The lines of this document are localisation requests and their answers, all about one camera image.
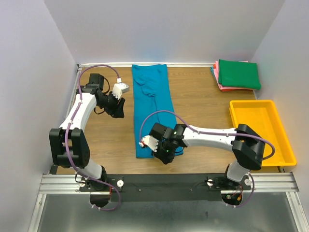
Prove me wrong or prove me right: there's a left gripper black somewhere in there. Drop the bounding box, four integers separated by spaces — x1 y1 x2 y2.
98 90 126 118

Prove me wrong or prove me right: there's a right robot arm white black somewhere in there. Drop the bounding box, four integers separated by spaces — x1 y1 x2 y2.
140 123 266 190

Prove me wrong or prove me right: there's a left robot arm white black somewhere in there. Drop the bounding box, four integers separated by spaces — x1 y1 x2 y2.
49 73 129 191

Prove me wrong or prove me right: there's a pink folded t shirt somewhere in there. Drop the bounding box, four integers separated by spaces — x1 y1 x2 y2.
214 60 252 91

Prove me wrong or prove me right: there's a light blue folded t shirt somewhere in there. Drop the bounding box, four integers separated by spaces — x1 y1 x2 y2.
210 66 218 83

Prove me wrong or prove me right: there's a yellow plastic tray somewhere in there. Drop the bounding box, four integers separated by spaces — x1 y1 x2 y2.
229 100 297 167

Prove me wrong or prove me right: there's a green folded t shirt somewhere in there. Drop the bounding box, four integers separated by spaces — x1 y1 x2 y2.
218 59 261 90

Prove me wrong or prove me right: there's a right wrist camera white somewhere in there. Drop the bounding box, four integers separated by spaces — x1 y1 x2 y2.
140 135 159 152

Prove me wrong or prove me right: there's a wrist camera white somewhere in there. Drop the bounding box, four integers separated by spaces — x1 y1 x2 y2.
112 83 129 100
140 135 159 152

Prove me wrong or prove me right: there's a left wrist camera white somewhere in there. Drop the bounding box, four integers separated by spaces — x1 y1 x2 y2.
112 83 129 100

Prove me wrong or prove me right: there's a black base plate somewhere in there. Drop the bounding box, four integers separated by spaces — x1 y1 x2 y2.
79 174 252 207

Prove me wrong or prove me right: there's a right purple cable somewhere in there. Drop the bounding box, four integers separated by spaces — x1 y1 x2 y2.
139 110 276 209

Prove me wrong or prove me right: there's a purple cable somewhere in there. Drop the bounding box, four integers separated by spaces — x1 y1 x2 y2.
139 110 276 209
65 64 123 211

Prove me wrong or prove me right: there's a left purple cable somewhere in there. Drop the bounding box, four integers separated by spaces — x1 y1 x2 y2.
65 64 123 211

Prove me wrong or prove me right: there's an aluminium frame rail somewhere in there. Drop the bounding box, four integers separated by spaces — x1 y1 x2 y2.
29 67 309 232

